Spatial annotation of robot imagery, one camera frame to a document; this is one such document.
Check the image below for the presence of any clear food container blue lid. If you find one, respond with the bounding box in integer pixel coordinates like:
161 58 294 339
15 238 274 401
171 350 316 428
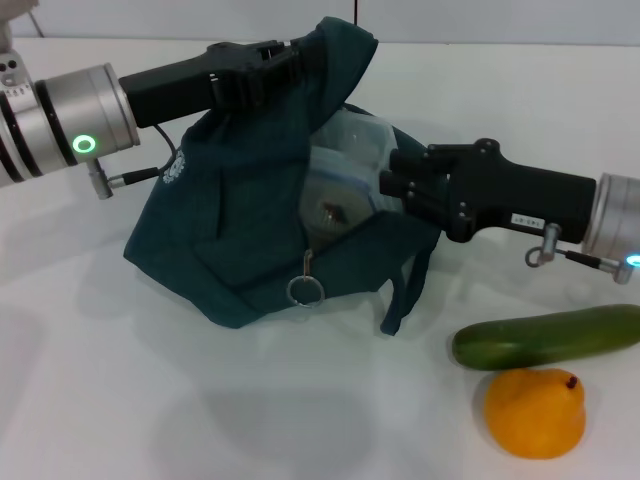
297 110 399 246

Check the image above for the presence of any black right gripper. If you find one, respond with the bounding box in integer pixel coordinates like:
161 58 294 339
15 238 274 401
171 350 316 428
378 138 597 245

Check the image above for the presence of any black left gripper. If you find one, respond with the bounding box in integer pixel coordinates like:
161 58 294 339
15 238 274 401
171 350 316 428
119 38 322 129

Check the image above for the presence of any green cucumber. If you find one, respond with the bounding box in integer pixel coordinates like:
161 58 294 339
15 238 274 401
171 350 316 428
452 303 640 371

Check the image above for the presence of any grey right wrist cable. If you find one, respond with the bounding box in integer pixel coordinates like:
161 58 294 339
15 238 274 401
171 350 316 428
524 223 640 284

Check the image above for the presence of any orange yellow pear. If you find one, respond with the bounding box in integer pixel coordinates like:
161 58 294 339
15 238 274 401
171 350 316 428
483 368 587 460

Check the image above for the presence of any dark teal fabric lunch bag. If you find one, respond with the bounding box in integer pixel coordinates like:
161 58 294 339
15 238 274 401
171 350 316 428
122 16 444 337

